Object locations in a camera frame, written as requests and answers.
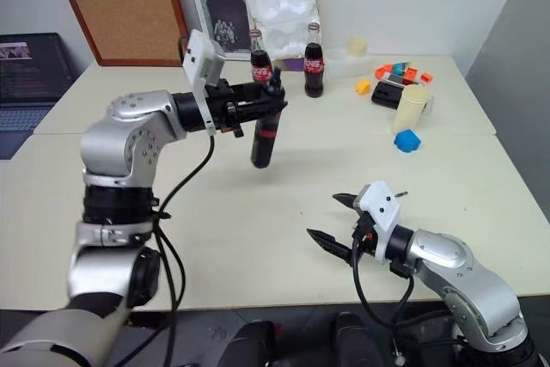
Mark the cork board red frame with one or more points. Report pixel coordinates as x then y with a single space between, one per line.
120 6

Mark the small cream cup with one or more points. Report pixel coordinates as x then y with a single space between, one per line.
357 47

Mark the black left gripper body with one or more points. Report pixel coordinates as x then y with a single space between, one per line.
220 100

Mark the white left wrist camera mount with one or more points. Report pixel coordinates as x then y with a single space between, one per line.
202 62

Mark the small yellow block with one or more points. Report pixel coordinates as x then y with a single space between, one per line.
362 87

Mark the blue plastic block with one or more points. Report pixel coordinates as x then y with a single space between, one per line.
408 141

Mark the purple flat object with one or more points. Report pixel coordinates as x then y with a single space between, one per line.
289 64

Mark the graphic design book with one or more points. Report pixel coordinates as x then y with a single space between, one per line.
219 14

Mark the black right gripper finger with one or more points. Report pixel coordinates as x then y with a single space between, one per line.
331 244
346 200

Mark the dark rounded shape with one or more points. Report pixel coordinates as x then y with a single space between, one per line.
251 343
358 341

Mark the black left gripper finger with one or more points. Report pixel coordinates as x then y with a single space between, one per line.
253 90
264 106

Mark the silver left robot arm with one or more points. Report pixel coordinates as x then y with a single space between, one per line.
129 135

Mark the black rectangular box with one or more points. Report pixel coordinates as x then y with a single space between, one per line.
386 94

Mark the cream cylindrical container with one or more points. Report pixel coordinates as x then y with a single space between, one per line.
408 111

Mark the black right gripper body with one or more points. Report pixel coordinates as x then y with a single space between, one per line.
364 231

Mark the glass cola bottle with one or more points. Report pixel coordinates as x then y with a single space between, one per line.
313 70
260 64

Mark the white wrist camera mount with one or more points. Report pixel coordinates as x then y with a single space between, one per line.
380 208
202 62

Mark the teal plastic piece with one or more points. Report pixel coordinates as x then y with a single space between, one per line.
401 67

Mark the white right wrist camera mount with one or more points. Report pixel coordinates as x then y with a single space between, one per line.
380 208

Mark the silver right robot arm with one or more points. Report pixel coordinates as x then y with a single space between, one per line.
464 272

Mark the dark laptop computer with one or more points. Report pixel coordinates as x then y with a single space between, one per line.
30 83

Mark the small orange plastic piece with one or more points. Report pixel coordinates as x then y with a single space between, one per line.
426 77

